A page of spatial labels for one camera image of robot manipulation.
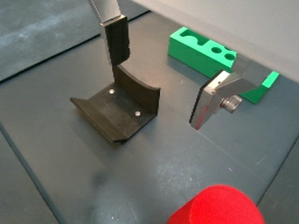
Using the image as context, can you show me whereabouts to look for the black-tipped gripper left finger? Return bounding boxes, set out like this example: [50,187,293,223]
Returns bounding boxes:
[89,0,130,67]

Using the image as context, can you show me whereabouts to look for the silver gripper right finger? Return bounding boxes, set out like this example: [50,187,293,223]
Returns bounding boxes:
[190,55,272,130]

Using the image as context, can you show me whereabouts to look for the red cylinder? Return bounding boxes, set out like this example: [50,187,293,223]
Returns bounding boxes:
[167,185,266,224]

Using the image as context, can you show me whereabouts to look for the green foam shape board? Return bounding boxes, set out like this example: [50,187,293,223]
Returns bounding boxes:
[167,26,281,105]

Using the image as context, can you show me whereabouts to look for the black curved holder stand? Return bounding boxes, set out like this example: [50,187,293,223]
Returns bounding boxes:
[70,66,161,143]

